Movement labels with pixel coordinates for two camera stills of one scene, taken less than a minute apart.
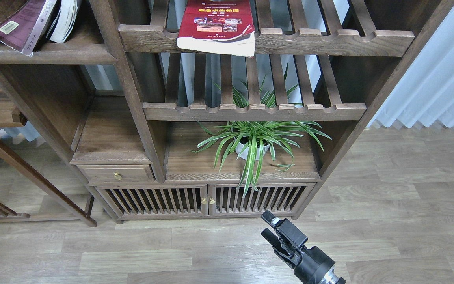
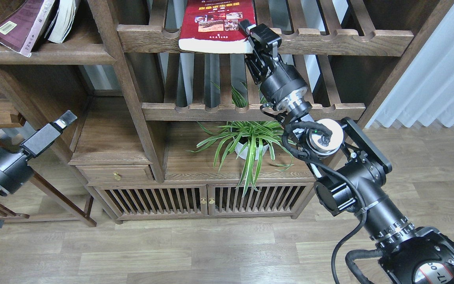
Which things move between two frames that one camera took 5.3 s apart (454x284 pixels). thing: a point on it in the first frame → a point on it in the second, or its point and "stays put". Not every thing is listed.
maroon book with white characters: x=22 y=29 stays put
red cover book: x=225 y=27 stays put
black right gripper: x=311 y=265 → x=267 y=68
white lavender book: x=64 y=21 stays put
